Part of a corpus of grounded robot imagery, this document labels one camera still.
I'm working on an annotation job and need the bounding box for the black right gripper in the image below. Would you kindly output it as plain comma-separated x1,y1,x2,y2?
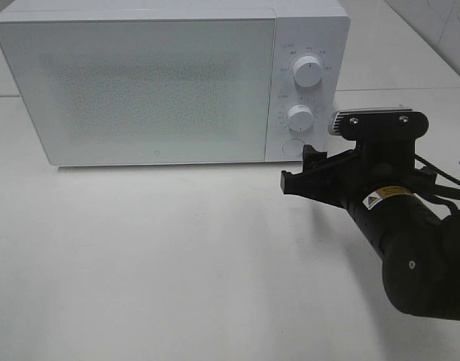
280,111,437,211

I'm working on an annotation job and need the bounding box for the round white door button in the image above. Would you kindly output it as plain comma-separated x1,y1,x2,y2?
282,139,305,158

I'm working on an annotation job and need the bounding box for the white microwave knob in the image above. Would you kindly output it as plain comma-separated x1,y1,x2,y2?
293,55,322,88
287,105,314,132

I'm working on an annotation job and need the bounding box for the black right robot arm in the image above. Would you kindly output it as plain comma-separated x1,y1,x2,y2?
281,108,460,320

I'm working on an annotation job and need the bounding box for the white microwave oven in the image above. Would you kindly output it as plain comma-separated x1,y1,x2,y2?
0,1,351,166

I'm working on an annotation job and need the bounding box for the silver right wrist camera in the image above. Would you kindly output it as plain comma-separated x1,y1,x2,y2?
327,106,413,136

